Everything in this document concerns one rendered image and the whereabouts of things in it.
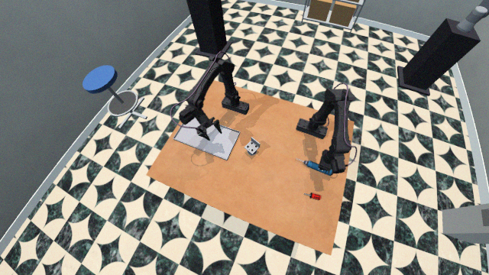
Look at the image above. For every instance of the blue electric screwdriver barrel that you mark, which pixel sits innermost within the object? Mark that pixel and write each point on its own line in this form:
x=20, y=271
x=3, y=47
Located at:
x=314, y=166

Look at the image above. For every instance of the red screwdriver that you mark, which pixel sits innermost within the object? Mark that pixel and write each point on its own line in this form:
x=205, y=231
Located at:
x=314, y=196

